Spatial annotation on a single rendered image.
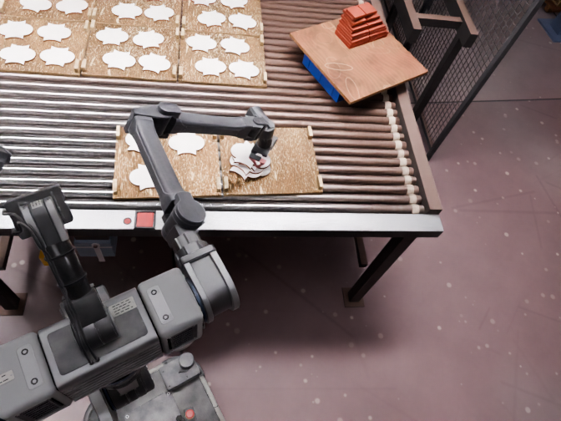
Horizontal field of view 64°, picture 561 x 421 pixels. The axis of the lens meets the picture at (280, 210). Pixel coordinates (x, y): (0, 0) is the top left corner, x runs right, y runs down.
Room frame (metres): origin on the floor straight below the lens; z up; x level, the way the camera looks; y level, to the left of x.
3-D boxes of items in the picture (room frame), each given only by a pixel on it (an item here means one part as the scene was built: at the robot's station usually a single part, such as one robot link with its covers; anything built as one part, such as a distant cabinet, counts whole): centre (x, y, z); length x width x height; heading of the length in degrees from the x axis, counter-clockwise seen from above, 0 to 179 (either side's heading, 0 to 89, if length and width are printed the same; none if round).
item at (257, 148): (1.12, 0.14, 1.12); 0.10 x 0.07 x 0.07; 173
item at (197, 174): (1.03, 0.50, 0.93); 0.41 x 0.35 x 0.02; 112
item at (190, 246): (0.44, 0.17, 1.45); 0.09 x 0.08 x 0.12; 136
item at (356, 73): (1.90, -0.14, 1.03); 0.50 x 0.50 x 0.02; 48
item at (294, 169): (1.19, 0.11, 0.93); 0.41 x 0.35 x 0.02; 112
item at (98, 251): (0.67, 0.66, 0.77); 0.14 x 0.11 x 0.18; 109
